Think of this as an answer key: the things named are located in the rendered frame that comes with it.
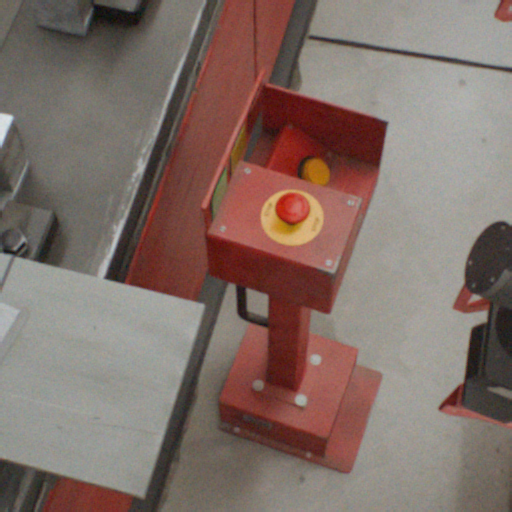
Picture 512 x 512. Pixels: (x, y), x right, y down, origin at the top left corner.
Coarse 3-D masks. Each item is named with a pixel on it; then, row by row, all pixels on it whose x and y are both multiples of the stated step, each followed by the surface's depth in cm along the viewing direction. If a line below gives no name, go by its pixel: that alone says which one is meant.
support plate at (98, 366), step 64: (0, 256) 101; (64, 320) 98; (128, 320) 98; (192, 320) 98; (0, 384) 95; (64, 384) 95; (128, 384) 95; (0, 448) 93; (64, 448) 93; (128, 448) 93
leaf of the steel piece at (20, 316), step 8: (0, 304) 98; (0, 312) 98; (8, 312) 98; (16, 312) 98; (24, 312) 97; (0, 320) 98; (8, 320) 98; (16, 320) 96; (24, 320) 97; (0, 328) 97; (8, 328) 97; (16, 328) 96; (0, 336) 97; (8, 336) 95; (16, 336) 97; (0, 344) 95; (8, 344) 96; (0, 352) 95; (0, 360) 96
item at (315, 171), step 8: (312, 160) 136; (320, 160) 137; (304, 168) 135; (312, 168) 136; (320, 168) 136; (304, 176) 135; (312, 176) 135; (320, 176) 136; (328, 176) 137; (320, 184) 136
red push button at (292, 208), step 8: (280, 200) 125; (288, 200) 125; (296, 200) 125; (304, 200) 125; (280, 208) 124; (288, 208) 124; (296, 208) 124; (304, 208) 124; (280, 216) 124; (288, 216) 124; (296, 216) 124; (304, 216) 124; (288, 224) 127; (296, 224) 127
